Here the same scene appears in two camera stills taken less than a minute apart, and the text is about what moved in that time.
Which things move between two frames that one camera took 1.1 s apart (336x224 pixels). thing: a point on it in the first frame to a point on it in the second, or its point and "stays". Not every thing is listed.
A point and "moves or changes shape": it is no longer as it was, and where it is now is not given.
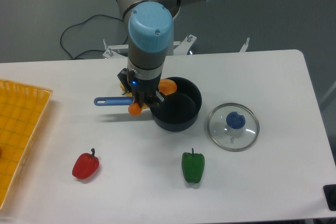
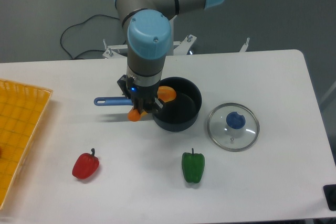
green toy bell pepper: (193, 165) stays
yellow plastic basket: (22, 107) stays
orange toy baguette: (167, 86) moves or changes shape
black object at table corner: (329, 191) stays
